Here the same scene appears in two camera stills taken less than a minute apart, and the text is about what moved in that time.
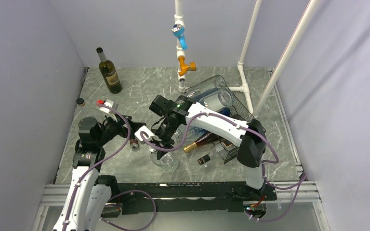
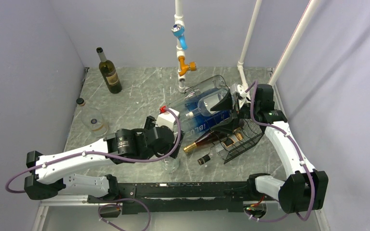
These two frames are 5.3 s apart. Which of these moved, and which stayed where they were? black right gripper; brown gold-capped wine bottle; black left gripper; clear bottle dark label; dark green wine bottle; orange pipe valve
Moved: black left gripper; black right gripper
Stayed: brown gold-capped wine bottle; dark green wine bottle; orange pipe valve; clear bottle dark label
